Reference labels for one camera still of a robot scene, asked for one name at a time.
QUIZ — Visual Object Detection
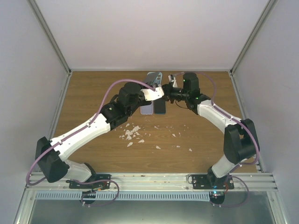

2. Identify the phone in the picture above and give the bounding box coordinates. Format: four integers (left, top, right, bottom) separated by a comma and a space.
140, 102, 154, 115
143, 71, 163, 86

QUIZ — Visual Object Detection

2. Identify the black smartphone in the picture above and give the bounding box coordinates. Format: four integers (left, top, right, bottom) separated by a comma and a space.
154, 98, 166, 114

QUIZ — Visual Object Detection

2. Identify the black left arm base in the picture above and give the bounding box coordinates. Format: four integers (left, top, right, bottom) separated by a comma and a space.
66, 174, 111, 190

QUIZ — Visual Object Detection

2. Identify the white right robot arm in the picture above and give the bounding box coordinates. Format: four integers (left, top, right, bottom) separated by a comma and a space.
163, 72, 260, 189

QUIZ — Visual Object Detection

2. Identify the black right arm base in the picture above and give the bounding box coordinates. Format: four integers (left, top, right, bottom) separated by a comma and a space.
186, 174, 235, 190

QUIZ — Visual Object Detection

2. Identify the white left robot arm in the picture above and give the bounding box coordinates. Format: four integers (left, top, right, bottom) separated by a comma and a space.
33, 79, 164, 189

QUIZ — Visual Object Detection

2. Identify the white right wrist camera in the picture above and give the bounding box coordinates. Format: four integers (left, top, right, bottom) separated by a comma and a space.
168, 74, 178, 88

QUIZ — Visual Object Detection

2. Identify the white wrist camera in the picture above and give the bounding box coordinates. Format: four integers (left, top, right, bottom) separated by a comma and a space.
141, 85, 164, 101
168, 74, 178, 88

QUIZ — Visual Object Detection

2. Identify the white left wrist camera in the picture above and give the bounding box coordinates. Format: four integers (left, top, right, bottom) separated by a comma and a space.
141, 85, 164, 101

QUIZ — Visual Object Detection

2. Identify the aluminium mounting rail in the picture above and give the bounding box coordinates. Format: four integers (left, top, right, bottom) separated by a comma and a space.
25, 172, 278, 191

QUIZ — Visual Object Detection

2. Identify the grey aluminium corner post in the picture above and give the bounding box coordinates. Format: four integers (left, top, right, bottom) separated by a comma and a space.
229, 0, 278, 76

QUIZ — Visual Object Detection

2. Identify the grey slotted cable duct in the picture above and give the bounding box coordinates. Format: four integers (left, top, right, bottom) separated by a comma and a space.
36, 191, 210, 202

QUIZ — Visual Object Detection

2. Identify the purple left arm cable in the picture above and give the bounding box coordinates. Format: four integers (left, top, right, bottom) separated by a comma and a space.
26, 80, 156, 186

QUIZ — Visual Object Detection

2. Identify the grey left corner post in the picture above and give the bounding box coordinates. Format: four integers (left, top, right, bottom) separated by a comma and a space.
27, 0, 72, 77

